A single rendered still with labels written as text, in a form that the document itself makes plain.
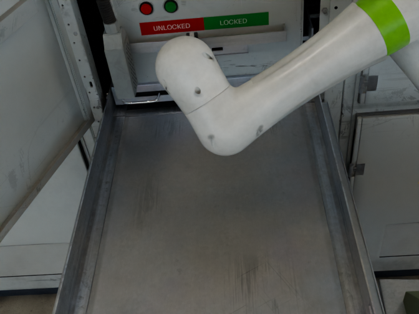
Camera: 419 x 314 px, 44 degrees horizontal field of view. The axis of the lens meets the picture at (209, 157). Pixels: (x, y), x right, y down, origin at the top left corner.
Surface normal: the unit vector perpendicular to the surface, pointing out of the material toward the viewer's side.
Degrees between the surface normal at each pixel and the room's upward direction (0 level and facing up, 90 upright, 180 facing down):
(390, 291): 0
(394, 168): 90
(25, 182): 90
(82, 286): 0
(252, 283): 0
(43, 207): 90
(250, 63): 90
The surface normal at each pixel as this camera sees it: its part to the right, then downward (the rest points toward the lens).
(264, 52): 0.00, 0.68
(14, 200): 0.94, 0.16
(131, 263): -0.10, -0.73
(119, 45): -0.05, 0.24
